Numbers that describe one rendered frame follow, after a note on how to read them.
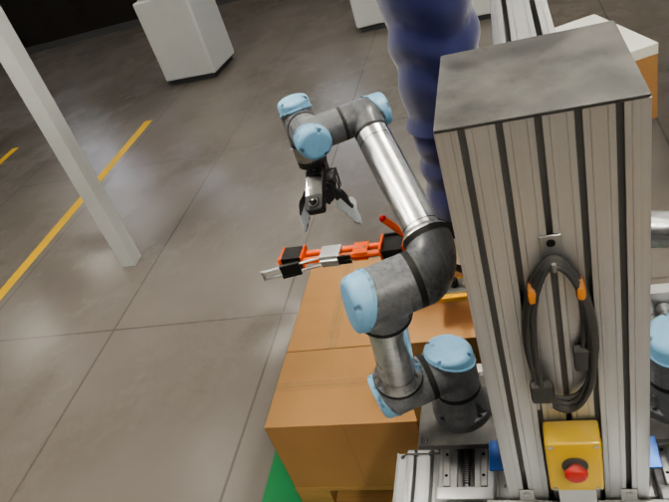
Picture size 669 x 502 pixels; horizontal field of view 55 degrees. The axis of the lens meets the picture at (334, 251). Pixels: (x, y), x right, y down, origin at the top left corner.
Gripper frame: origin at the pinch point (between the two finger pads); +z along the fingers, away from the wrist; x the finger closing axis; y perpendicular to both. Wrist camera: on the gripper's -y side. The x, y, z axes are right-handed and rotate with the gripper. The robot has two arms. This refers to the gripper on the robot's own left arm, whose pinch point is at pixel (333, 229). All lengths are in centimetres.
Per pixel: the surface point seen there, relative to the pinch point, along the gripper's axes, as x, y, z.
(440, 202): -23.8, 26.9, 13.8
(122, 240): 238, 215, 129
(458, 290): -24, 23, 44
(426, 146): -23.4, 26.9, -4.7
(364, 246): 4.6, 35.6, 32.1
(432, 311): -13, 30, 58
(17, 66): 239, 213, -8
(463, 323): -23, 23, 58
